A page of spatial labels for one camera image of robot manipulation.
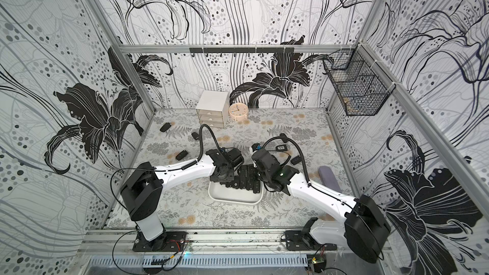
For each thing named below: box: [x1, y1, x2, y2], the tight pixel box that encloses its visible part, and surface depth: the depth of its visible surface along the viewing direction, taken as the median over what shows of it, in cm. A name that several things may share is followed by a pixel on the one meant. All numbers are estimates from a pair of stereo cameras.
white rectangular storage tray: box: [207, 181, 265, 205], surface depth 86 cm
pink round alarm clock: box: [228, 102, 249, 122], surface depth 117 cm
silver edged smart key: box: [275, 144, 291, 151], surface depth 101 cm
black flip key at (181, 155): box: [175, 150, 188, 161], surface depth 100 cm
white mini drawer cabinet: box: [195, 90, 230, 128], surface depth 108 cm
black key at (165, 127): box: [159, 122, 172, 133], surface depth 113 cm
